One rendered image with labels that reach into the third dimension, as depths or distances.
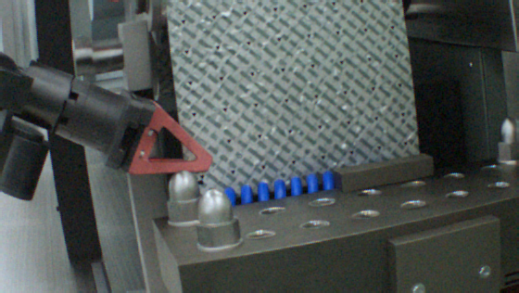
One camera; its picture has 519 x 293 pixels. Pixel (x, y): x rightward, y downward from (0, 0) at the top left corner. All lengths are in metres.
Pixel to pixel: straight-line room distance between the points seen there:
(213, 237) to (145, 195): 0.26
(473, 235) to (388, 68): 0.25
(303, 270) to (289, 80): 0.24
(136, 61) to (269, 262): 0.31
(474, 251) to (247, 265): 0.19
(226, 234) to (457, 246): 0.19
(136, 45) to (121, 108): 0.11
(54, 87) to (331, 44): 0.27
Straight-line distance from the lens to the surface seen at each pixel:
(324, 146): 0.92
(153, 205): 0.98
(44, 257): 1.28
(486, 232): 0.76
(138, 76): 0.95
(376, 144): 0.94
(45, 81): 0.85
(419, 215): 0.76
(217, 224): 0.73
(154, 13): 0.90
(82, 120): 0.85
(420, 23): 1.13
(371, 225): 0.75
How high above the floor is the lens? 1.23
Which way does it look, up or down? 10 degrees down
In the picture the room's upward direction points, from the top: 7 degrees counter-clockwise
